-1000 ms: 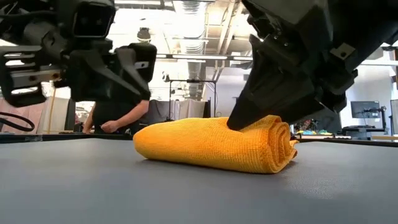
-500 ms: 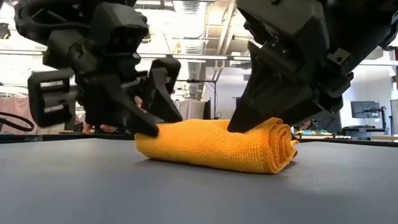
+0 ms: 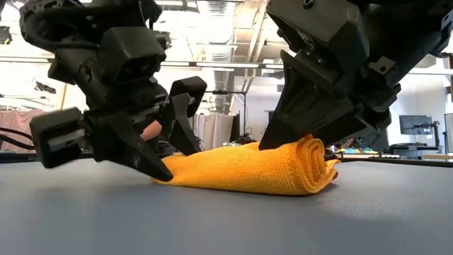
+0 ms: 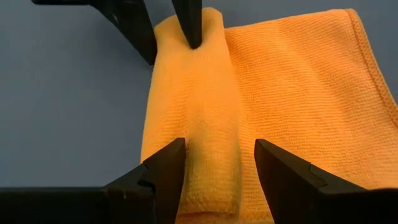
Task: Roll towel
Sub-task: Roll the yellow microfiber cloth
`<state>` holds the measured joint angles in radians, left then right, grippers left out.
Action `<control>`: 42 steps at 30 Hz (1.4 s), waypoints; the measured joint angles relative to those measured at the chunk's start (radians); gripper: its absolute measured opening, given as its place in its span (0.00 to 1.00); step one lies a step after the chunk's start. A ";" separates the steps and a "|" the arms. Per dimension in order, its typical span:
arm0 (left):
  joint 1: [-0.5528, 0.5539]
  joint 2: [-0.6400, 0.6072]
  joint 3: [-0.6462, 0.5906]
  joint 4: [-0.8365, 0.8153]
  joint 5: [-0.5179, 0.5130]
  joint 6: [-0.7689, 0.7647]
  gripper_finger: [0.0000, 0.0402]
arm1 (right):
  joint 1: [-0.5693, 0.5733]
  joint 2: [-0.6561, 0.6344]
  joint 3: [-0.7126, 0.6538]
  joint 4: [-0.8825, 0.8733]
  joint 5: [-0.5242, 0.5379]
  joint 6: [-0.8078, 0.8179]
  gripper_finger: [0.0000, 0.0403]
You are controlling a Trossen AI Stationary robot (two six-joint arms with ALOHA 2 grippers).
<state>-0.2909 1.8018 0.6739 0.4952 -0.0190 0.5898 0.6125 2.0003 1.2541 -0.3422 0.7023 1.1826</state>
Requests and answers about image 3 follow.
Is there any orange microfibre towel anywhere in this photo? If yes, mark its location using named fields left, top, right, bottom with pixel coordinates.
left=151, top=134, right=341, bottom=197

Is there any pink curtain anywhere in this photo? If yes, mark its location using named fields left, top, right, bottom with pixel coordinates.
left=0, top=108, right=47, bottom=154

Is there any silver ventilation duct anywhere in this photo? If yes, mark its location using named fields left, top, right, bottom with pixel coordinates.
left=196, top=0, right=236, bottom=111

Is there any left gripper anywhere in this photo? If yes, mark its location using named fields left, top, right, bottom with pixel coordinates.
left=30, top=45, right=208, bottom=182

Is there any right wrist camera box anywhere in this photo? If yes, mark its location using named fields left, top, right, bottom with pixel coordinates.
left=265, top=0, right=369, bottom=74

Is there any black stand frame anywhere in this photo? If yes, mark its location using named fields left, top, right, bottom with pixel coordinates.
left=205, top=90, right=248, bottom=142

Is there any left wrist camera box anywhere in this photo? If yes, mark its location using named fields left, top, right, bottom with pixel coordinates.
left=98, top=26, right=168, bottom=86

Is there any black aluminium table frame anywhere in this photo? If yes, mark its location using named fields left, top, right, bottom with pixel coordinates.
left=0, top=151, right=453, bottom=169

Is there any black computer monitor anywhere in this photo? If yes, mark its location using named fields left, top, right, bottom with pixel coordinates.
left=444, top=113, right=453, bottom=154
left=398, top=114, right=434, bottom=136

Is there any background desk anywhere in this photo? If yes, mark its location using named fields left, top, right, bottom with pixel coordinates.
left=389, top=143, right=453, bottom=160

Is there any white curtain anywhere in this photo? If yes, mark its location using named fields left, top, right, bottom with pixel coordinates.
left=190, top=112, right=235, bottom=150

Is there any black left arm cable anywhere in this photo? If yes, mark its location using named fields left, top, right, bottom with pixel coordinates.
left=23, top=5, right=102, bottom=50

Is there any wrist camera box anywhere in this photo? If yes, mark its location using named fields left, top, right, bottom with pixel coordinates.
left=98, top=26, right=168, bottom=86
left=265, top=0, right=369, bottom=74

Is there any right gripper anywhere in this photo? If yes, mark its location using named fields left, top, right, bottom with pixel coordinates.
left=258, top=21, right=443, bottom=150

